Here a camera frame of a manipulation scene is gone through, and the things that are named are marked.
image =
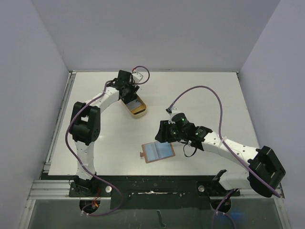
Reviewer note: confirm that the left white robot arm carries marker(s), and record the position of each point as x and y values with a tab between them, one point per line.
85	125

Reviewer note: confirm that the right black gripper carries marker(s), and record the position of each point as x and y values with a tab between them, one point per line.
164	131

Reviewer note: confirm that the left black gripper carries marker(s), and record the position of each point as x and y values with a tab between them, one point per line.
133	88

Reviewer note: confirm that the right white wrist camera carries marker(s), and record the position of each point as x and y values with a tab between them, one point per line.
171	111

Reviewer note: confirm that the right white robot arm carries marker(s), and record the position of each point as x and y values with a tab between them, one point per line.
264	170

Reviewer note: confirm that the yellow card tray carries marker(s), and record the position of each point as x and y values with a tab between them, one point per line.
136	108

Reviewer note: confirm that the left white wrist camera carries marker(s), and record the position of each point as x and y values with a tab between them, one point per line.
137	77

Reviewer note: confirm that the aluminium frame rail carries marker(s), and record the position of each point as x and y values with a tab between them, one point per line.
64	102

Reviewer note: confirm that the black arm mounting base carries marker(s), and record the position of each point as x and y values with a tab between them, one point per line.
153	192

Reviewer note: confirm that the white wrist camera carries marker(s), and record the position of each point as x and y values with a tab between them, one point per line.
171	111
137	77

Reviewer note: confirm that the tan leather card holder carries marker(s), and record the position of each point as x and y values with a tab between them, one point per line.
156	151

